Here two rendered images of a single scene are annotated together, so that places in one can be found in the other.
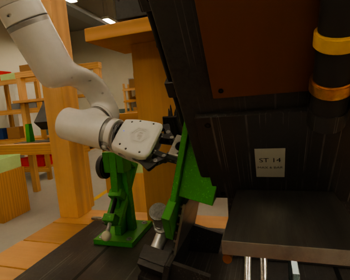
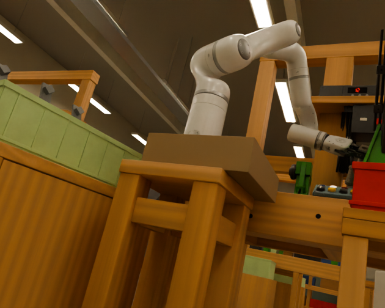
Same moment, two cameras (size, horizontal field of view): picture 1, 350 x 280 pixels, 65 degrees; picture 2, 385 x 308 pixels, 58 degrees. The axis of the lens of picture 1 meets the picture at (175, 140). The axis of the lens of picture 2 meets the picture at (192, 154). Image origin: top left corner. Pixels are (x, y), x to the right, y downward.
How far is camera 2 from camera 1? 1.16 m
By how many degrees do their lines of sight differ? 26
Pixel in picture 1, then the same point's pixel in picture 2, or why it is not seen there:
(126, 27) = (329, 99)
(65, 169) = not seen: hidden behind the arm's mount
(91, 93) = (308, 121)
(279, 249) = not seen: outside the picture
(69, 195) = not seen: hidden behind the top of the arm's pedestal
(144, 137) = (343, 141)
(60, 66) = (308, 98)
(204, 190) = (382, 159)
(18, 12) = (302, 71)
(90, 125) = (312, 131)
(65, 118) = (296, 126)
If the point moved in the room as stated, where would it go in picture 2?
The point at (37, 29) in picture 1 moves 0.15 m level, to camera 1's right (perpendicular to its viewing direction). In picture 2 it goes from (306, 80) to (341, 85)
